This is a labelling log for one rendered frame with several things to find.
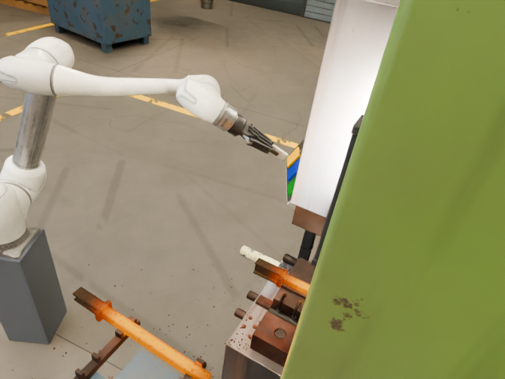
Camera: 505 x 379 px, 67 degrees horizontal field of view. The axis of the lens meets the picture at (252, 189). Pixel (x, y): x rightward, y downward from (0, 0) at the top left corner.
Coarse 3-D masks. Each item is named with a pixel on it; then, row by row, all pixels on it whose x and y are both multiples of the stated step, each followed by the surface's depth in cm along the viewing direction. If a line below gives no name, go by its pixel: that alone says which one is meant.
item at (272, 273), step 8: (256, 264) 112; (264, 264) 112; (272, 264) 113; (256, 272) 115; (264, 272) 114; (272, 272) 112; (280, 272) 111; (272, 280) 113; (280, 280) 109; (288, 280) 110; (296, 280) 110; (296, 288) 109; (304, 288) 108
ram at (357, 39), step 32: (352, 0) 56; (384, 0) 56; (352, 32) 58; (384, 32) 56; (352, 64) 61; (320, 96) 66; (352, 96) 63; (320, 128) 69; (320, 160) 72; (320, 192) 75
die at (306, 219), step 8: (296, 208) 87; (304, 208) 86; (296, 216) 88; (304, 216) 87; (312, 216) 86; (320, 216) 85; (296, 224) 89; (304, 224) 88; (312, 224) 87; (320, 224) 86; (320, 232) 87
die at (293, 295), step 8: (296, 264) 119; (304, 264) 120; (296, 272) 115; (304, 272) 116; (312, 272) 116; (304, 280) 112; (280, 288) 109; (288, 288) 109; (280, 296) 107; (288, 296) 107; (296, 296) 108; (304, 296) 107; (272, 304) 108; (288, 304) 105; (296, 304) 106; (288, 312) 106
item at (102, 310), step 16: (80, 288) 103; (80, 304) 102; (96, 304) 99; (112, 320) 97; (128, 320) 97; (144, 336) 94; (160, 352) 92; (176, 352) 92; (176, 368) 91; (192, 368) 89
